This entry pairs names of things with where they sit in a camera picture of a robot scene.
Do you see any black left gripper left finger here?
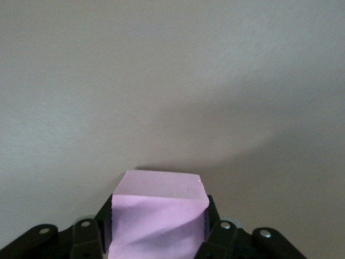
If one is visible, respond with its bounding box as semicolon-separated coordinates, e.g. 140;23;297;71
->
0;194;113;259

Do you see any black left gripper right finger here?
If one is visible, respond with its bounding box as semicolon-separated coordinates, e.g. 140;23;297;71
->
195;194;308;259

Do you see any pink foam cube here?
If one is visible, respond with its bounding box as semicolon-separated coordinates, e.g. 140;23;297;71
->
107;169;210;259

